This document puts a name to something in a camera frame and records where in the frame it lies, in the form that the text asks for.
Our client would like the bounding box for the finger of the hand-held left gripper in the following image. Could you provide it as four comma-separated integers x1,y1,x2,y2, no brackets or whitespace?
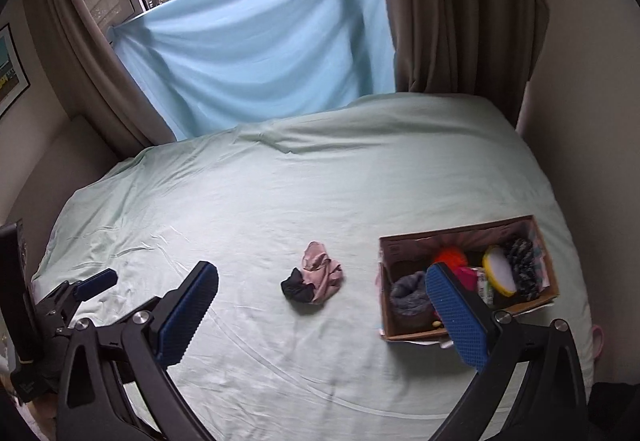
34,269,120,339

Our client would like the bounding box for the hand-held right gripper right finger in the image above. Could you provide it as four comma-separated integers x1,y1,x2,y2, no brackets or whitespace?
425,262,587,441

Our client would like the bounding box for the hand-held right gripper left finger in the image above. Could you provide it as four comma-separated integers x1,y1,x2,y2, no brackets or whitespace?
55,261,221,441

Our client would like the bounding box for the magenta fabric pouch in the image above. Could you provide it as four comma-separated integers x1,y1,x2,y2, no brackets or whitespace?
452,265,479,292

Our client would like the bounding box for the grey sock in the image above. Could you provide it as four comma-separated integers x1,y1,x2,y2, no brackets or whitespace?
389,271,435,330

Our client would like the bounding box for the orange pom-pom ball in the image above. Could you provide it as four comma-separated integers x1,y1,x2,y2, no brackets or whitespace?
432,246,469,272

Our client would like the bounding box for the yellow round powder puff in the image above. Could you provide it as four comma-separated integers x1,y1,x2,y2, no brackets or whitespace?
482,245,518,297

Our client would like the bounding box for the black patterned scrunchie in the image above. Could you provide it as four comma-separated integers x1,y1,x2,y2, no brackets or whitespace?
502,238,544,298

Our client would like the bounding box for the cardboard box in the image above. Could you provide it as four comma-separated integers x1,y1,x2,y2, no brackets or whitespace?
375,215,561,347

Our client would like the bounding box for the plain black scrunchie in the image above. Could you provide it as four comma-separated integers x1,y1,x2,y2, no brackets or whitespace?
280,269,316,305

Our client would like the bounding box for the pink scrunchie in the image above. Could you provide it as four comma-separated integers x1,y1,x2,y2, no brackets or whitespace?
300,241,345,306

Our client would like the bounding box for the light green bed sheet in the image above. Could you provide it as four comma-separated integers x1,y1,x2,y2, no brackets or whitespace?
30,92,599,428

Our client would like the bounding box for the brown curtain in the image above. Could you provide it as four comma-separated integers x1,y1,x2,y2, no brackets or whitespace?
37,0,177,160
364,0,549,130

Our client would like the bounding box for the light blue hanging cloth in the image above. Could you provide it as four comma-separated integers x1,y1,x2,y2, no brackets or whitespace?
107,0,399,142

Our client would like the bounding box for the framed wall picture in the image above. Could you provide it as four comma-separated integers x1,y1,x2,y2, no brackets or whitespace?
0,22,31,120

